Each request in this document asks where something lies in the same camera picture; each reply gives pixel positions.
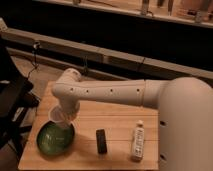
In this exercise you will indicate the white ceramic cup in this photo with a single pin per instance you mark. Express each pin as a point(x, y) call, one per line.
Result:
point(57, 116)

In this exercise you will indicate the white tube bottle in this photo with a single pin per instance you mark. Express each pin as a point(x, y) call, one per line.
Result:
point(138, 142)

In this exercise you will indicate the black chair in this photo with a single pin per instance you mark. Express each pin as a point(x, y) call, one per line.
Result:
point(15, 100)

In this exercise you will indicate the green ceramic bowl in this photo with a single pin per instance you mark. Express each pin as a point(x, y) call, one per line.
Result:
point(53, 140)

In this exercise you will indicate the black rectangular block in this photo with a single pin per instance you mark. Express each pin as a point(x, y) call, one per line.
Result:
point(101, 141)

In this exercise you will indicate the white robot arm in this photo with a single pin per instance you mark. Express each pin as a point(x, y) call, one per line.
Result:
point(184, 104)

